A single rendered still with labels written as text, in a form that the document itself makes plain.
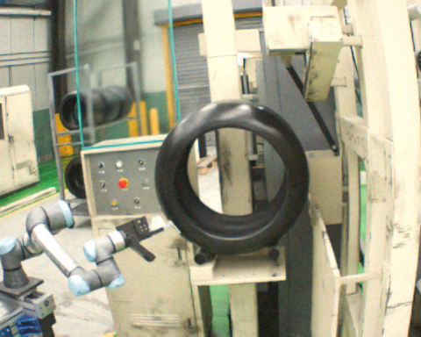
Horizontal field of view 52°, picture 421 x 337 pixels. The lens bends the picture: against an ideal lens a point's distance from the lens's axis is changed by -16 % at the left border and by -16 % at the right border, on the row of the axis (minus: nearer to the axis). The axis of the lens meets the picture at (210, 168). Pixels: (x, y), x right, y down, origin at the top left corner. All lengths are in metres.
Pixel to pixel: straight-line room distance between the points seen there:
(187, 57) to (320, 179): 9.71
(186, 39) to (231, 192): 9.64
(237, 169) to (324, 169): 0.39
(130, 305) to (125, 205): 0.59
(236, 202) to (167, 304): 0.82
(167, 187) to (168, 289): 0.97
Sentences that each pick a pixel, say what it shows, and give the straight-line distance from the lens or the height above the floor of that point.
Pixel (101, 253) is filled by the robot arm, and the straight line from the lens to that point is 1.72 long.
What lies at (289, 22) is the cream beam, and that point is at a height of 1.73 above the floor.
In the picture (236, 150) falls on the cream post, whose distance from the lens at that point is 2.13.
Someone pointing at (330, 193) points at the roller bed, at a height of 1.04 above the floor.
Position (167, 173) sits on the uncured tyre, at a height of 1.24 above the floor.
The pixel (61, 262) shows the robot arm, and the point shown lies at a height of 0.99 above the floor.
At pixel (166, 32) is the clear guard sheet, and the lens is 2.46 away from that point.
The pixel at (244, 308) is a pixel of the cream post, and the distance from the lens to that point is 2.37.
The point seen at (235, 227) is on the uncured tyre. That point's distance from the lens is 2.10.
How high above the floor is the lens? 1.56
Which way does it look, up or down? 10 degrees down
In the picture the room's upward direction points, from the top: 6 degrees counter-clockwise
